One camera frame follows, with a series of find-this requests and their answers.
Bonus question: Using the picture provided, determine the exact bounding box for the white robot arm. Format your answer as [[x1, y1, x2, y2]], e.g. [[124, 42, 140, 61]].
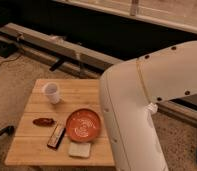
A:
[[99, 41, 197, 171]]

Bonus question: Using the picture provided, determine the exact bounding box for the orange bowl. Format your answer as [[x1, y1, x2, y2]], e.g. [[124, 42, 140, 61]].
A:
[[66, 108, 101, 143]]

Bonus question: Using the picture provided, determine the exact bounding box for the white plastic cup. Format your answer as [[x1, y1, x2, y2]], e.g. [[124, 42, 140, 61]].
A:
[[42, 82, 60, 104]]

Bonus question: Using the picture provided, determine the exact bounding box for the dark snack bar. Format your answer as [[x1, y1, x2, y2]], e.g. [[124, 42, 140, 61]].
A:
[[47, 124, 66, 149]]

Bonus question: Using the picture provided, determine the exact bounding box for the dark red chili pepper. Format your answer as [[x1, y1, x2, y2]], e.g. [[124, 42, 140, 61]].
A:
[[33, 118, 55, 127]]

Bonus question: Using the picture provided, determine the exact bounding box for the pale sponge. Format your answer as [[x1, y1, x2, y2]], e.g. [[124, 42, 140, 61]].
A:
[[68, 142, 91, 158]]

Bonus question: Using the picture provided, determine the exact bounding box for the black leg at left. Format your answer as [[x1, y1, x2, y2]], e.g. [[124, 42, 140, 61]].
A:
[[0, 126, 14, 136]]

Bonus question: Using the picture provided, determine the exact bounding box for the black device on floor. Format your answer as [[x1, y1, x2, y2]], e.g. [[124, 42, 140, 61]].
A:
[[0, 41, 18, 58]]

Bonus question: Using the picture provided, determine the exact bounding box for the long metal rail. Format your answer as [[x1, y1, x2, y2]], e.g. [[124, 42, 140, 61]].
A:
[[0, 23, 197, 121]]

